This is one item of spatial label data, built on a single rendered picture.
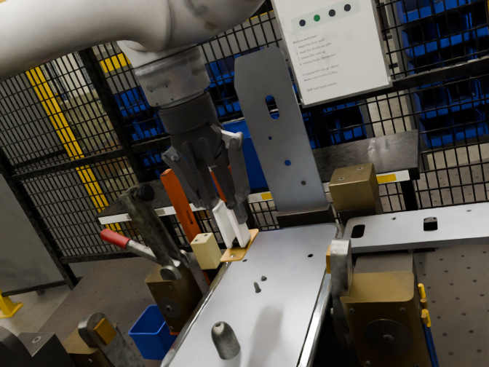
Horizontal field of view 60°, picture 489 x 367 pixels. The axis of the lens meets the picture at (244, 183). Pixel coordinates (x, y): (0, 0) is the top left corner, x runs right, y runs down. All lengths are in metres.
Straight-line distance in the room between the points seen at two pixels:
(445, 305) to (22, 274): 2.98
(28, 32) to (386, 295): 0.47
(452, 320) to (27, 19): 0.92
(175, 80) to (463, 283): 0.82
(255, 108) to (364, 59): 0.33
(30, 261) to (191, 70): 2.93
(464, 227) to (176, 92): 0.49
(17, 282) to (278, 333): 3.08
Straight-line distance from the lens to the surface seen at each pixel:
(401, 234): 0.75
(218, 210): 0.64
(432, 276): 1.14
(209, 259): 0.80
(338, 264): 0.54
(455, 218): 0.78
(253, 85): 0.84
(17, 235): 3.31
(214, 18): 0.39
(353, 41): 1.06
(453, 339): 0.99
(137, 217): 0.71
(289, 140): 0.85
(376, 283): 0.58
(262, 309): 0.67
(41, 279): 3.44
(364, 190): 0.83
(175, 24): 0.40
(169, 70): 0.55
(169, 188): 0.78
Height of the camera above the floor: 1.40
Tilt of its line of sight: 20 degrees down
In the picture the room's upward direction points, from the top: 20 degrees counter-clockwise
